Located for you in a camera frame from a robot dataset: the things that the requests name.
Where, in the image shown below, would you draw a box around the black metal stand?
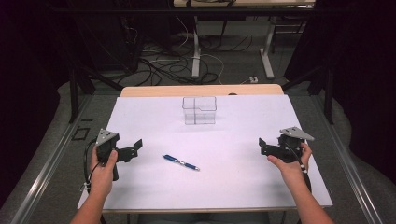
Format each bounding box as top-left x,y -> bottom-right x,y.
280,63 -> 336,126
65,60 -> 126,124

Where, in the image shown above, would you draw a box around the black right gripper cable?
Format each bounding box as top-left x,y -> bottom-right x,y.
284,143 -> 313,194

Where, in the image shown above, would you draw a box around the clear plastic compartment organizer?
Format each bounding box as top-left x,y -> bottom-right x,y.
182,96 -> 218,126

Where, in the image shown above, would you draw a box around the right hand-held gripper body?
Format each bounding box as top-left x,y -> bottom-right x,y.
277,126 -> 316,164

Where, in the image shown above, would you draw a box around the tangle of black floor cables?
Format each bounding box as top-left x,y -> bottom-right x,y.
116,32 -> 254,87

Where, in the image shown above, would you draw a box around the wooden table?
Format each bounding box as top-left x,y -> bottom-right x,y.
102,83 -> 298,224

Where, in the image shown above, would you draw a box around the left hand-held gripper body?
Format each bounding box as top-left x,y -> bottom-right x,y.
94,128 -> 121,182

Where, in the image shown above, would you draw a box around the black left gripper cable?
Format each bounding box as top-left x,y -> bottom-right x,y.
78,139 -> 102,194

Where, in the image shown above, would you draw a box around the person's left hand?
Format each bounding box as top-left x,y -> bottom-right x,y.
90,146 -> 120,196

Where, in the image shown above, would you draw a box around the person's right hand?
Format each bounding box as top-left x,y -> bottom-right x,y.
266,142 -> 313,185

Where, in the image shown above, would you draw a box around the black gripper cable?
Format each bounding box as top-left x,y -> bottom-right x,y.
284,143 -> 313,194
78,139 -> 102,194

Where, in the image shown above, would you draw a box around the white table cover sheet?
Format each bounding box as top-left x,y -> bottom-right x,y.
77,93 -> 334,211

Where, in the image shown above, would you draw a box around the dark curtain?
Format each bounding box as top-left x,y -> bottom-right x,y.
0,0 -> 74,209
283,0 -> 396,186

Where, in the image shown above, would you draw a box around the metal floor rail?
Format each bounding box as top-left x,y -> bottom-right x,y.
310,93 -> 385,224
9,93 -> 95,224

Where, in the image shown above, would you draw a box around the white floor cable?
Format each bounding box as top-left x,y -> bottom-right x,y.
174,15 -> 226,86

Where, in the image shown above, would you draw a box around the blue and silver pen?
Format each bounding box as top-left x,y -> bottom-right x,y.
162,154 -> 201,172

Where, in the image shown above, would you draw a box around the black floor socket frame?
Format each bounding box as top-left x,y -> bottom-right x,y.
71,126 -> 92,142

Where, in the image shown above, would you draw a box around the desk with white legs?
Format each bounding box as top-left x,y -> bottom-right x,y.
172,0 -> 317,80

